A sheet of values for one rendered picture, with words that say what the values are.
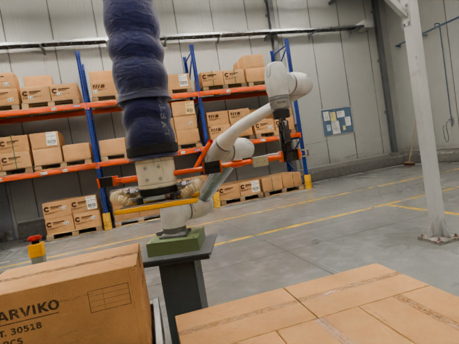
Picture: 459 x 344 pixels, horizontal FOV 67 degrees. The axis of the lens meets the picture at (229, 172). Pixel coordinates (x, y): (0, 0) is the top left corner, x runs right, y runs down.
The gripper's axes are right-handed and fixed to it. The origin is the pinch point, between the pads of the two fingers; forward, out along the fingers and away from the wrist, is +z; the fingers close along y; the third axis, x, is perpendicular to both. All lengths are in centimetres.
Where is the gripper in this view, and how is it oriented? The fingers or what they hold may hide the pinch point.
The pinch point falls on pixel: (287, 154)
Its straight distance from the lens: 158.9
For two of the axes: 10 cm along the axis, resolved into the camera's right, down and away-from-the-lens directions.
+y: 0.2, 0.5, -10.0
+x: 9.9, -1.6, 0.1
